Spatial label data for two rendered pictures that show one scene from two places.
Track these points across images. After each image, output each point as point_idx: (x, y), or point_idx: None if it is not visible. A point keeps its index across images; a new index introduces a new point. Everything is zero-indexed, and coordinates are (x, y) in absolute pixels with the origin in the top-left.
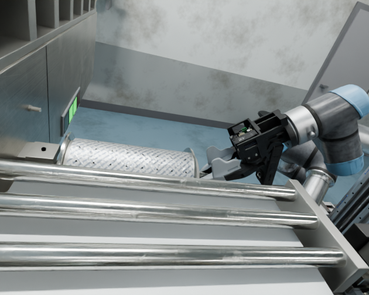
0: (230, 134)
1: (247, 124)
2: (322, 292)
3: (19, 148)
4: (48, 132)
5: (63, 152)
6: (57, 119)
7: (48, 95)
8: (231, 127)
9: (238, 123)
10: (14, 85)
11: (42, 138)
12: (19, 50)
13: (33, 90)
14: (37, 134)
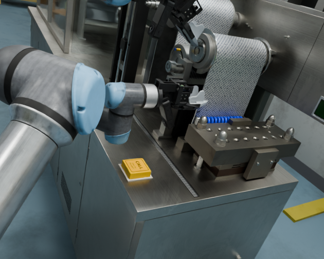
0: (197, 13)
1: (192, 0)
2: None
3: (270, 45)
4: (297, 78)
5: (255, 38)
6: (313, 87)
7: (311, 53)
8: (200, 7)
9: (198, 2)
10: (285, 16)
11: (288, 70)
12: (299, 6)
13: (296, 32)
14: (285, 60)
